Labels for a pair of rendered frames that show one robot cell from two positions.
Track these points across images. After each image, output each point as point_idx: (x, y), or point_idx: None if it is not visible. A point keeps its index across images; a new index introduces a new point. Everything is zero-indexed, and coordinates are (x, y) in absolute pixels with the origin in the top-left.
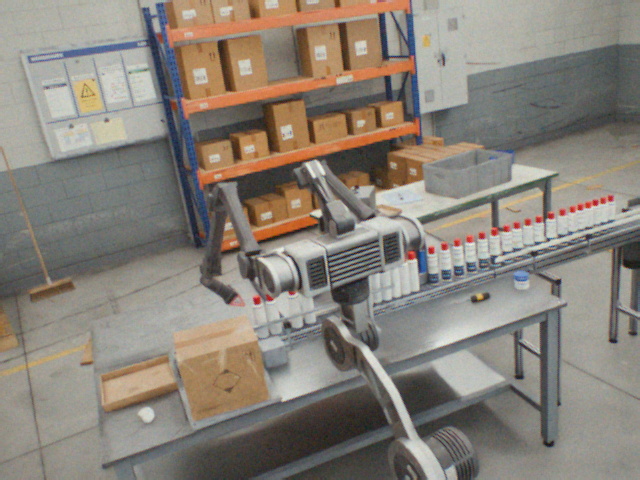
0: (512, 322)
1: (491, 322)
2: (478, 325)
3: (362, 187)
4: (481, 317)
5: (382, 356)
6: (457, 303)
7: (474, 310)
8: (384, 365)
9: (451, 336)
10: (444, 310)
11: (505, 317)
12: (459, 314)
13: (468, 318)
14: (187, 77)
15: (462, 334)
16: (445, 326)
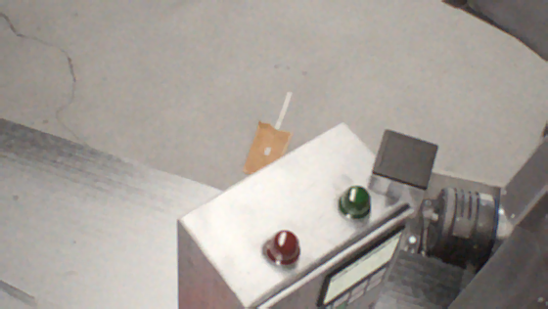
0: (45, 133)
1: (74, 167)
2: (107, 184)
3: (239, 250)
4: (62, 199)
5: (384, 285)
6: (12, 299)
7: (31, 236)
8: (408, 253)
9: (195, 206)
10: (73, 305)
11: (31, 154)
12: (74, 255)
13: (84, 223)
14: None
15: (170, 191)
16: (158, 247)
